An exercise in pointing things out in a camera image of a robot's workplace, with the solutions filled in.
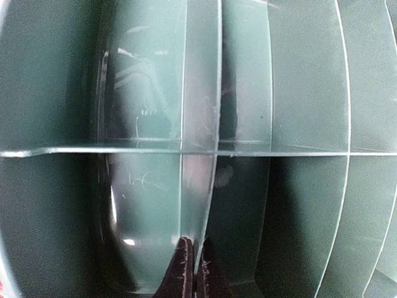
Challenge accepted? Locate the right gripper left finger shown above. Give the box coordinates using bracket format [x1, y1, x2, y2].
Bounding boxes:
[153, 237, 194, 298]

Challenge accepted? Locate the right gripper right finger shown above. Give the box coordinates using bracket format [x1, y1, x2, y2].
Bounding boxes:
[195, 237, 235, 298]

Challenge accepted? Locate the green divided organizer tray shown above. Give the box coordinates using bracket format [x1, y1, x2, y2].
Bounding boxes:
[1, 1, 396, 297]

